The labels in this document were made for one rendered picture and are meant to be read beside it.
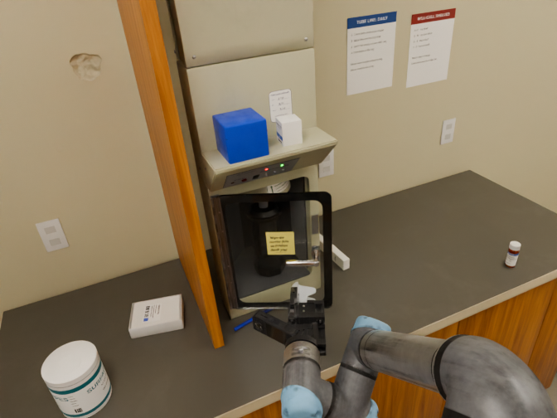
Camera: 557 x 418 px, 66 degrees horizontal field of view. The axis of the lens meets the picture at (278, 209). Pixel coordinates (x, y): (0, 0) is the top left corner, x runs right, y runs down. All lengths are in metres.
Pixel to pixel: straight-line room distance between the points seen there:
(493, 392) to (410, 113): 1.52
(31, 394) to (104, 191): 0.63
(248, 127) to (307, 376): 0.53
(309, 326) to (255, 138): 0.43
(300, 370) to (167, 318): 0.64
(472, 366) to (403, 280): 0.97
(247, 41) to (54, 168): 0.77
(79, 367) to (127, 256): 0.59
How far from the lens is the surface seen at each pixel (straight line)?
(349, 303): 1.42
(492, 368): 0.56
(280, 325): 0.96
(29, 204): 1.57
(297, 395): 0.84
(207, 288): 1.17
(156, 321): 1.40
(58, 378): 1.21
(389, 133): 1.90
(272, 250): 1.19
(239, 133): 0.97
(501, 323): 1.75
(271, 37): 1.07
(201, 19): 1.01
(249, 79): 1.06
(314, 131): 1.14
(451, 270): 1.59
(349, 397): 0.89
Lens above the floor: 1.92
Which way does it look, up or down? 31 degrees down
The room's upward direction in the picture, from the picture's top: 5 degrees counter-clockwise
